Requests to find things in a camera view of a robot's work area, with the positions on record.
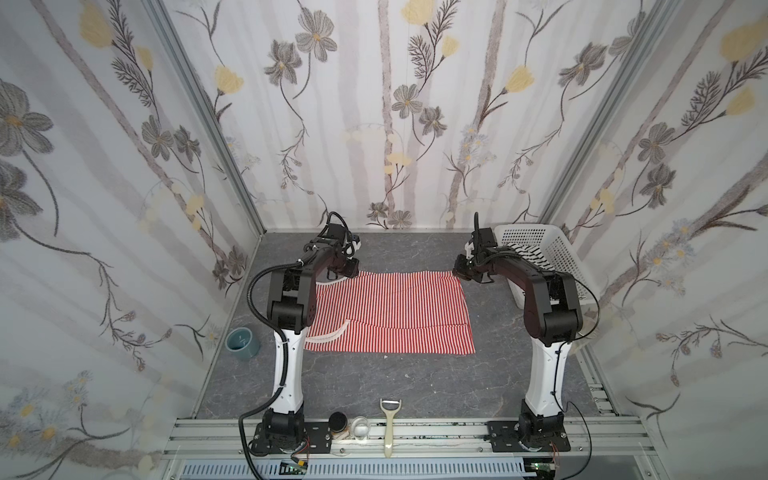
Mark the white plastic laundry basket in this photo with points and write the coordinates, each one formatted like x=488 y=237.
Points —
x=556 y=248

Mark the cream handled peeler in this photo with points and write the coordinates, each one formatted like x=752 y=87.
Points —
x=390 y=408

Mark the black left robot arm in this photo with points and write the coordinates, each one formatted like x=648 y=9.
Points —
x=284 y=298

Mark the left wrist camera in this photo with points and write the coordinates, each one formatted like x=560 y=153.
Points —
x=339 y=235

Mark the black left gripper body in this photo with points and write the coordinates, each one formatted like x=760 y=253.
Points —
x=346 y=265

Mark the white slotted cable duct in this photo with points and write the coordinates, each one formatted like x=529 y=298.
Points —
x=407 y=468

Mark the red white striped tank top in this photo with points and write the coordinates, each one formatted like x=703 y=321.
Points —
x=393 y=313

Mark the black white striped tank top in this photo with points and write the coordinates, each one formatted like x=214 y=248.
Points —
x=533 y=255

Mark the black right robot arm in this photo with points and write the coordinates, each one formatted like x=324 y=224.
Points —
x=552 y=317

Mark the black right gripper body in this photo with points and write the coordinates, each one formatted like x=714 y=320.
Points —
x=462 y=270

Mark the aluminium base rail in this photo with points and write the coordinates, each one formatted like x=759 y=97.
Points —
x=600 y=448

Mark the teal ceramic cup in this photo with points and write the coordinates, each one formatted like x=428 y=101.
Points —
x=242 y=344

